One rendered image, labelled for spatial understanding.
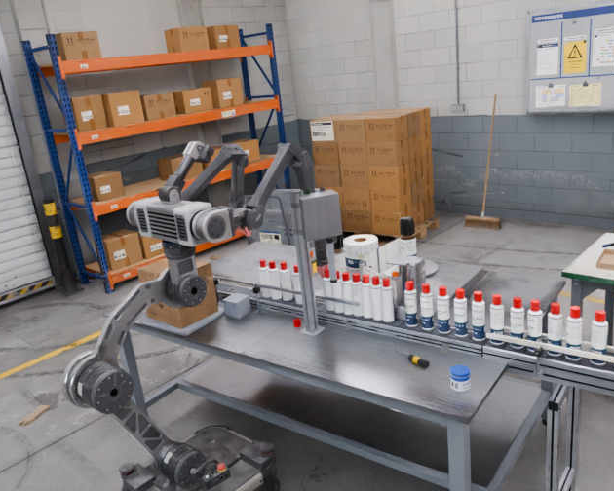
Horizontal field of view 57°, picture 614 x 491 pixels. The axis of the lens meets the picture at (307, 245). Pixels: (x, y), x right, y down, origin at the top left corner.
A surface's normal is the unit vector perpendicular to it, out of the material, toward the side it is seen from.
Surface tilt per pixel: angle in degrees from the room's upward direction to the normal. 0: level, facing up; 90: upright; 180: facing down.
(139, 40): 90
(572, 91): 90
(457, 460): 90
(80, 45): 90
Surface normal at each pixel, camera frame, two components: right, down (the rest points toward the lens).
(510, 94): -0.68, 0.29
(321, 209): 0.32, 0.26
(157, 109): 0.73, 0.14
